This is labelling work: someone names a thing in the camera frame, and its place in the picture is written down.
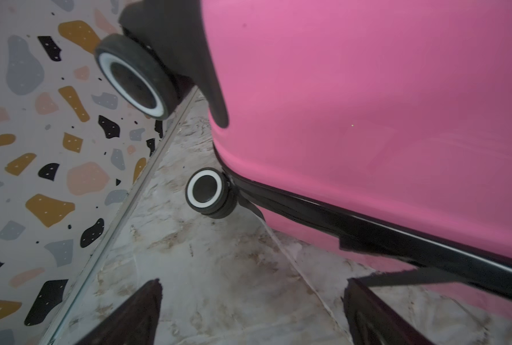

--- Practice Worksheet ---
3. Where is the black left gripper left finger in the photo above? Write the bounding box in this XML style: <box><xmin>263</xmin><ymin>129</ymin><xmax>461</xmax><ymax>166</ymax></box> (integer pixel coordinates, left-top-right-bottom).
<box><xmin>77</xmin><ymin>279</ymin><xmax>163</xmax><ymax>345</ymax></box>

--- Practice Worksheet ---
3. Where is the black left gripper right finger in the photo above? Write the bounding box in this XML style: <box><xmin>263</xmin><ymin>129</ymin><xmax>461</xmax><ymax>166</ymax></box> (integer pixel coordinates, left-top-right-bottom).
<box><xmin>343</xmin><ymin>279</ymin><xmax>433</xmax><ymax>345</ymax></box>

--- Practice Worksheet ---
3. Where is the pink hard-shell suitcase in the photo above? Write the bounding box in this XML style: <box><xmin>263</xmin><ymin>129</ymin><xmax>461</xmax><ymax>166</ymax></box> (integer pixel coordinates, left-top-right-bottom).
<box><xmin>94</xmin><ymin>1</ymin><xmax>512</xmax><ymax>319</ymax></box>

